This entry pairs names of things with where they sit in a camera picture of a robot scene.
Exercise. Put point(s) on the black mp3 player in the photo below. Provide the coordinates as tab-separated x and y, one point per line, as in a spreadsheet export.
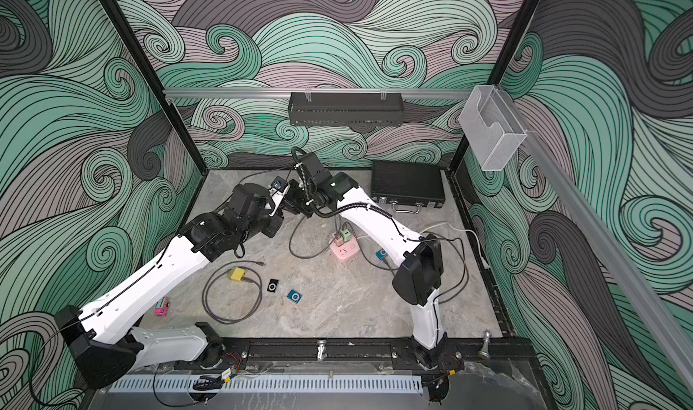
273	285

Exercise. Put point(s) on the black hard case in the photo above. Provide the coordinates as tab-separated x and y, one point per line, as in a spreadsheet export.
407	184

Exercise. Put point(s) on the pink toy car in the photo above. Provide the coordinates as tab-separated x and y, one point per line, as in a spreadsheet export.
162	307

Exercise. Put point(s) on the blue mp3 player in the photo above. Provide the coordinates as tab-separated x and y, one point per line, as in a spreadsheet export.
294	296
381	254

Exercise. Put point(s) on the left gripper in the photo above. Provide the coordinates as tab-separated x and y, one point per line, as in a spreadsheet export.
275	221

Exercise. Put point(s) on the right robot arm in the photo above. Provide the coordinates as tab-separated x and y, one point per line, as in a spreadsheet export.
418	257

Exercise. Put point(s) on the yellow charger adapter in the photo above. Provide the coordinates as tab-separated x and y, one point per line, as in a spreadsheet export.
237	274

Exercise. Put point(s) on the clear acrylic wall holder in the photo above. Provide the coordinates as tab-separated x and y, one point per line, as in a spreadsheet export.
492	125

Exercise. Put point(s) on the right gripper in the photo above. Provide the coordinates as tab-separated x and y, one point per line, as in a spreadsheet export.
291	201

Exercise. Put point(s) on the black wall shelf tray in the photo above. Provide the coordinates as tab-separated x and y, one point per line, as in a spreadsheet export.
345	109

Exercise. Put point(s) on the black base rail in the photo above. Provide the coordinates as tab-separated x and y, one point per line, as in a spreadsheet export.
371	349

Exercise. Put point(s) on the aluminium rail back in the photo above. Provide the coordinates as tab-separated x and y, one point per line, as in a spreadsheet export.
285	93

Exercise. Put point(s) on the aluminium rail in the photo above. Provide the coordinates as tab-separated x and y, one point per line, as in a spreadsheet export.
551	148
285	93

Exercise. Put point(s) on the aluminium rail right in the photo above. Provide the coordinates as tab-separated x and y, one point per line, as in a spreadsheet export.
551	148

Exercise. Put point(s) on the pink power strip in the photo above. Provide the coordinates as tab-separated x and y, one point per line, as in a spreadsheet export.
347	251

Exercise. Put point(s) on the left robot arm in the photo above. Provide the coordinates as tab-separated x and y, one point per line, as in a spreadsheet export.
102	336

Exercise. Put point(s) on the green charger adapter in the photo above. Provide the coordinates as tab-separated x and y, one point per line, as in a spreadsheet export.
344	232

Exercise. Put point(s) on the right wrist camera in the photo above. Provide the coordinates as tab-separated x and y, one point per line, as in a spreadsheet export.
312	169

